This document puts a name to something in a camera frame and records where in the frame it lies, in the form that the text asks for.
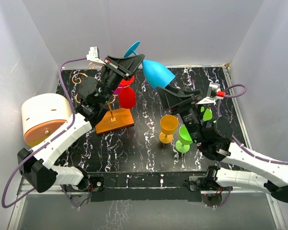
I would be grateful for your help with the magenta plastic wine glass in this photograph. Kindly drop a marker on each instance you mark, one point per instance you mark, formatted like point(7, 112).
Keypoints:
point(120, 86)

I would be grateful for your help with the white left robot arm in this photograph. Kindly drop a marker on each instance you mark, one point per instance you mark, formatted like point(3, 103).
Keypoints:
point(37, 165)

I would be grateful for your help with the white orange cylindrical container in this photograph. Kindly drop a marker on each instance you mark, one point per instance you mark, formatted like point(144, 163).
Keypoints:
point(42, 115)

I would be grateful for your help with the green plastic wine glass front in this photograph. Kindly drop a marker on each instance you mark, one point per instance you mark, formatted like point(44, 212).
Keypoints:
point(184, 142)

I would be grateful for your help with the gold wire wine glass rack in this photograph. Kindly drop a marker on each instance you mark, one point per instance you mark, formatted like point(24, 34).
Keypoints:
point(110, 115)

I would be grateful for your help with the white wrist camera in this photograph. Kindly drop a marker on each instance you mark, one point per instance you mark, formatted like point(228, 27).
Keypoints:
point(214, 93)
point(94, 57)

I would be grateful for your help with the aluminium front frame rail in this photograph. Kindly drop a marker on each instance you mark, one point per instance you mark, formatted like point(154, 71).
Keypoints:
point(147, 201)

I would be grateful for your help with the orange plastic wine glass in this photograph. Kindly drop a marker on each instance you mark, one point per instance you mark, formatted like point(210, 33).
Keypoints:
point(168, 125)

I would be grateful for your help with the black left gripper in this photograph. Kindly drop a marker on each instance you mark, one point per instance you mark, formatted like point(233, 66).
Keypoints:
point(126, 66)

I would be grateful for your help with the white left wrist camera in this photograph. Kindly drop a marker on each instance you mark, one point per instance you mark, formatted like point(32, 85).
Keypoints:
point(94, 57)

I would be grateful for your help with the green plastic wine glass rear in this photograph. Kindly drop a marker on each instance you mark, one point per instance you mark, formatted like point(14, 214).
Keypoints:
point(207, 114)

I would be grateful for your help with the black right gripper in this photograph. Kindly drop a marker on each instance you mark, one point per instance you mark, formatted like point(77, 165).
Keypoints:
point(173, 99)

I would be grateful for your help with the red plastic wine glass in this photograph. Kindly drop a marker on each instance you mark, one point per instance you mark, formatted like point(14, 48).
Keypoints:
point(127, 97)

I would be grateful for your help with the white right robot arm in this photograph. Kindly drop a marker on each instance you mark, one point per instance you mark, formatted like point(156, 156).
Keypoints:
point(216, 142)

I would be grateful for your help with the green plastic wine glass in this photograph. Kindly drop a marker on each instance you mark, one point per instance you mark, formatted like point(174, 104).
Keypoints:
point(207, 114)
point(184, 142)

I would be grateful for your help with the blue plastic wine glass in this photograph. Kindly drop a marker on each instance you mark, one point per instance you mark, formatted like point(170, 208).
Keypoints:
point(156, 74)

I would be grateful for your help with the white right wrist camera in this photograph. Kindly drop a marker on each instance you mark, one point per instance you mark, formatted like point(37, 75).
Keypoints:
point(214, 93)

